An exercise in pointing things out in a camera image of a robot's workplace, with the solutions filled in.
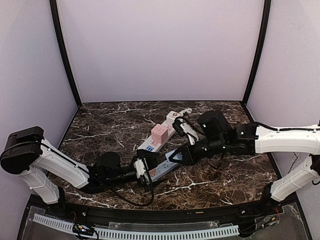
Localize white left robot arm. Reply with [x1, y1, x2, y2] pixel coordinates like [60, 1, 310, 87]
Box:
[0, 126, 159, 205]

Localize large pink cube adapter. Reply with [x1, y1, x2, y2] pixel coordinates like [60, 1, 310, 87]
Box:
[151, 124, 168, 144]

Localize black frame post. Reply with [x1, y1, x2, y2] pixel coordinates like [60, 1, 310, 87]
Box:
[242, 0, 272, 105]
[49, 0, 82, 108]

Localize small pink cube adapter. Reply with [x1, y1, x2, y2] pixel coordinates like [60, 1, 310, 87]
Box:
[149, 168, 157, 176]

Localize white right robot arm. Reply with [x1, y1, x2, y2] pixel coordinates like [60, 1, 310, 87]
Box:
[166, 110, 320, 202]

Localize left black frame post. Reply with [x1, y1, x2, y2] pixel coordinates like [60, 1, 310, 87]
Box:
[49, 0, 82, 108]

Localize white multicolour power strip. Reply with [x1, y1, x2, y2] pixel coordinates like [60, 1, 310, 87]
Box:
[138, 111, 184, 153]

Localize black front table rail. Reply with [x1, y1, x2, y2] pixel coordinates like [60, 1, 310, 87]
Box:
[60, 201, 258, 225]

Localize white slotted cable duct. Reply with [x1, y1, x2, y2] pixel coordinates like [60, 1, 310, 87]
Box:
[32, 213, 240, 240]

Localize right black frame post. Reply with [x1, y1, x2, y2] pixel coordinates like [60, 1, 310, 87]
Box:
[242, 0, 272, 105]

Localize small circuit board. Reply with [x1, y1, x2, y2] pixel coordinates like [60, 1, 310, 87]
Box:
[72, 223, 95, 237]

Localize white cube socket adapter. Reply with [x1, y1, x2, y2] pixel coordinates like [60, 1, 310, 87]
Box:
[165, 111, 181, 126]

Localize blue small power strip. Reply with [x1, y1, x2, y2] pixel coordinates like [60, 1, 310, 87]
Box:
[150, 149, 179, 182]

